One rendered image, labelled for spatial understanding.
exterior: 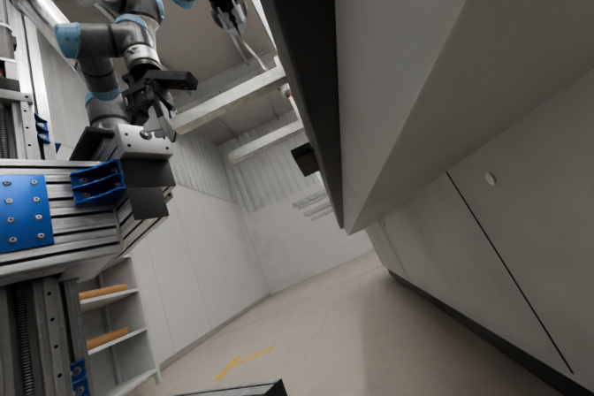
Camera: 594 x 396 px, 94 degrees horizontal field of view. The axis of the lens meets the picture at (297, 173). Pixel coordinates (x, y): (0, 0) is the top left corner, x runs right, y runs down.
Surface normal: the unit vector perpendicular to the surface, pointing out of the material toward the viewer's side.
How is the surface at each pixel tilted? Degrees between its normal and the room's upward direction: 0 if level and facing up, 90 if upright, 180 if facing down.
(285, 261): 90
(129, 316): 90
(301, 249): 90
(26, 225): 90
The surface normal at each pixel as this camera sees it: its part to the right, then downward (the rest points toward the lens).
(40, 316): 0.70, -0.48
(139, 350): -0.17, -0.24
